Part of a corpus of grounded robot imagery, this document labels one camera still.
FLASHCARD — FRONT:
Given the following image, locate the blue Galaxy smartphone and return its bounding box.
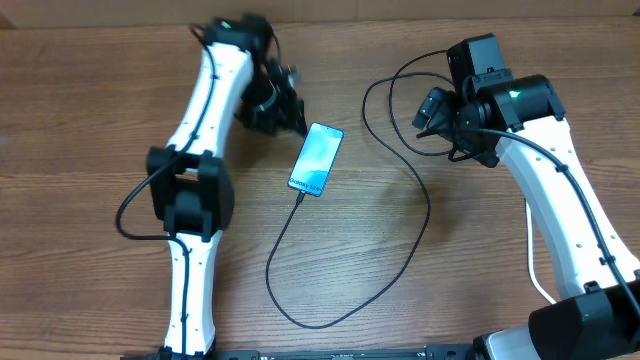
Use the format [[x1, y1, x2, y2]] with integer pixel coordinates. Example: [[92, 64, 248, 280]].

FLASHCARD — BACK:
[[287, 123, 344, 197]]

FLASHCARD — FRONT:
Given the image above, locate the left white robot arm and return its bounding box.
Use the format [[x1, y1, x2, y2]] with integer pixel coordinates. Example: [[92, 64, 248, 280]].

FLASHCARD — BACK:
[[146, 14, 308, 359]]

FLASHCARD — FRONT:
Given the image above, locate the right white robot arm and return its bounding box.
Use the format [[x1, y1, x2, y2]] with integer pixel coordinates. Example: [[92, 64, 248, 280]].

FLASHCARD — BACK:
[[414, 34, 639, 359]]

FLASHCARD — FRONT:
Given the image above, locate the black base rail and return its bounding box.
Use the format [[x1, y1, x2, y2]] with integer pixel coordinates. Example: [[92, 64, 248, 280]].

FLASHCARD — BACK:
[[122, 344, 488, 360]]

